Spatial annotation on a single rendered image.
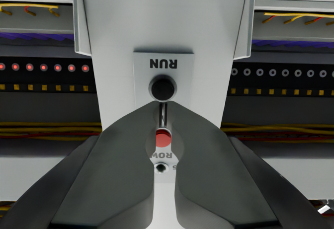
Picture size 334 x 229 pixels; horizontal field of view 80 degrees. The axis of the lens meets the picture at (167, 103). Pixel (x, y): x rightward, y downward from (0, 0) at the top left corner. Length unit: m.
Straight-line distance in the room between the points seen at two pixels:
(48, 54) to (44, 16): 0.13
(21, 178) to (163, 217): 0.15
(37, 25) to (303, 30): 0.25
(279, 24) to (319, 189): 0.17
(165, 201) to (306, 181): 0.15
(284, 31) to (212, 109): 0.11
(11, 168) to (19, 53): 0.18
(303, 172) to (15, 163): 0.28
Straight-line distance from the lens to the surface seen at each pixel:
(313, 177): 0.26
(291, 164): 0.25
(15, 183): 0.25
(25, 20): 0.23
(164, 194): 0.22
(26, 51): 0.36
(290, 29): 0.23
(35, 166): 0.24
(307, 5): 0.21
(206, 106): 0.15
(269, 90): 0.36
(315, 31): 0.25
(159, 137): 0.16
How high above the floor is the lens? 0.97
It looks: 29 degrees up
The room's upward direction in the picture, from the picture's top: 178 degrees counter-clockwise
